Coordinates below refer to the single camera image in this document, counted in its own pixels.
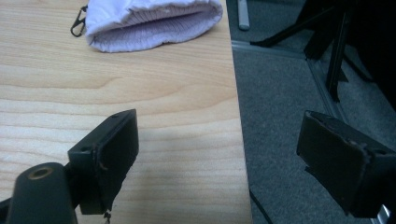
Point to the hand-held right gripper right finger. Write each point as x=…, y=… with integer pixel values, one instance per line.
x=336, y=161

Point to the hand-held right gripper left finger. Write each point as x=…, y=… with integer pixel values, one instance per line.
x=106, y=161

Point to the white and lilac glove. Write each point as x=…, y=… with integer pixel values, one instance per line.
x=149, y=18

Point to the grey tube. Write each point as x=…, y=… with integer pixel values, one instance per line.
x=243, y=14

